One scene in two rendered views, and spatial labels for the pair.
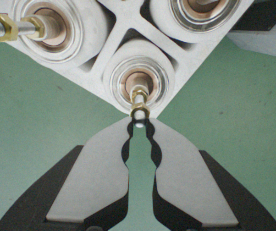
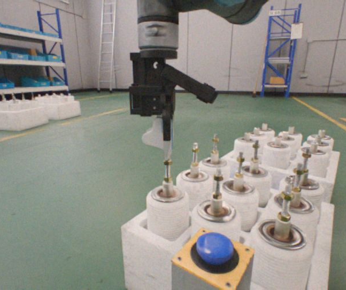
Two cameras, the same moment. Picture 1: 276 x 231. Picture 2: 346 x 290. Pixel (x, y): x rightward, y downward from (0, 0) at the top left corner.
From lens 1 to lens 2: 0.47 m
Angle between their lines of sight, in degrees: 74
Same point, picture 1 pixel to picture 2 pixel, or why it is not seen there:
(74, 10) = (201, 179)
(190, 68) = (169, 246)
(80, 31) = (193, 180)
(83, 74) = not seen: hidden behind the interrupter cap
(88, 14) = (200, 184)
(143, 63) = (180, 194)
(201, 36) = (195, 212)
